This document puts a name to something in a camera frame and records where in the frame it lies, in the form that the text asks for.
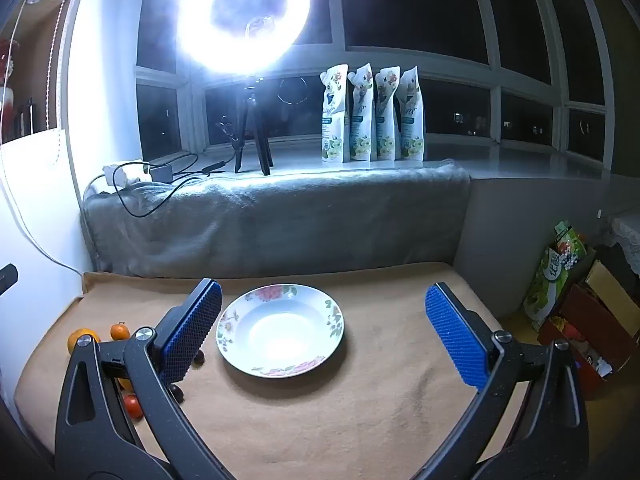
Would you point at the white power strip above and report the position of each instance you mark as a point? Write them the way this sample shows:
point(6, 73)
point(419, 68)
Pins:
point(125, 172)

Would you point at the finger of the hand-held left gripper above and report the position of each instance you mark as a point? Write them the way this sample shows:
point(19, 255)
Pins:
point(6, 279)

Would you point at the small dark grape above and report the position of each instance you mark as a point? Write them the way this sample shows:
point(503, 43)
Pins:
point(176, 392)
point(199, 357)

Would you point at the grey fleece blanket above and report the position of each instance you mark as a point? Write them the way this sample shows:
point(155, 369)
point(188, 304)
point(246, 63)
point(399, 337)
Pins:
point(280, 220)

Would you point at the white lace cloth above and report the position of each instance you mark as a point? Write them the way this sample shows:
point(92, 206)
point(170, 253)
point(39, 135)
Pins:
point(625, 235)

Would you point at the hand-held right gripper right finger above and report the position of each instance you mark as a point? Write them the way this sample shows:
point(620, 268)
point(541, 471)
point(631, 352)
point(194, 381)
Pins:
point(455, 335)

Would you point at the white floral plate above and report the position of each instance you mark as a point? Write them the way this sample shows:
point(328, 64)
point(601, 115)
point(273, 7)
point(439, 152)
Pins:
point(280, 332)

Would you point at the white green printed pouch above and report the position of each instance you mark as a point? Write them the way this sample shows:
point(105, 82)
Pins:
point(334, 120)
point(387, 120)
point(361, 120)
point(412, 120)

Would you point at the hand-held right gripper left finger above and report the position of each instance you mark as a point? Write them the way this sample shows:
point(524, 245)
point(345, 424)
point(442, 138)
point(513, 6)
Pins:
point(192, 330)

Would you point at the white window frame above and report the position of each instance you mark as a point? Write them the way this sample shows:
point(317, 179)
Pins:
point(505, 75)

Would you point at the small orange kumquat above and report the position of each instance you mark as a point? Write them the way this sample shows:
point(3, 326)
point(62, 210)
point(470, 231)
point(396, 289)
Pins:
point(132, 406)
point(125, 385)

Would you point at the brown cardboard flap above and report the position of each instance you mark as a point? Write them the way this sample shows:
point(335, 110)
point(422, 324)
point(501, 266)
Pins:
point(612, 282)

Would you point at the small tangerine with stem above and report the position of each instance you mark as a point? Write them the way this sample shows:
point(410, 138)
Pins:
point(120, 332)

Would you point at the red cardboard box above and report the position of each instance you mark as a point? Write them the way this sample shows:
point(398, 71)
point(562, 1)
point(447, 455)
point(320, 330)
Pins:
point(595, 330)

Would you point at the large orange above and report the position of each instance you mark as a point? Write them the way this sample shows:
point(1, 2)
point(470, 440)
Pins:
point(76, 335)

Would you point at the black tripod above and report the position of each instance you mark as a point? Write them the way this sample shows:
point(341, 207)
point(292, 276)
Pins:
point(260, 132)

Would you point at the grey power adapter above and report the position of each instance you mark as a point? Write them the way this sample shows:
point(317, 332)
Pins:
point(161, 172)

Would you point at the green printed bag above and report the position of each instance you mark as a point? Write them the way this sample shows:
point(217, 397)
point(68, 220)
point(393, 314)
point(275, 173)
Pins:
point(550, 280)

